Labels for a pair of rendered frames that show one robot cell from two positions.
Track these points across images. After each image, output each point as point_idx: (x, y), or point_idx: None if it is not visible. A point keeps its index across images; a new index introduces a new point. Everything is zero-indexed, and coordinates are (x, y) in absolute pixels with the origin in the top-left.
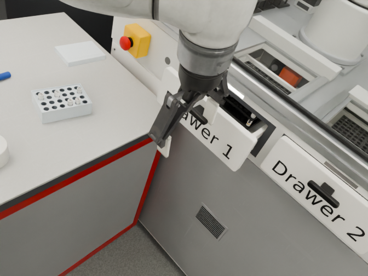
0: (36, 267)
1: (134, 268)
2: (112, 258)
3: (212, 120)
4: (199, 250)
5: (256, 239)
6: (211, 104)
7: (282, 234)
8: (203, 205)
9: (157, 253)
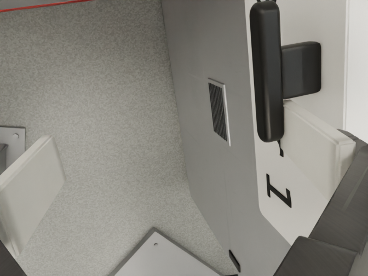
0: None
1: (121, 44)
2: (99, 14)
3: (291, 159)
4: (194, 105)
5: (248, 197)
6: (324, 166)
7: (276, 248)
8: (223, 91)
9: (161, 42)
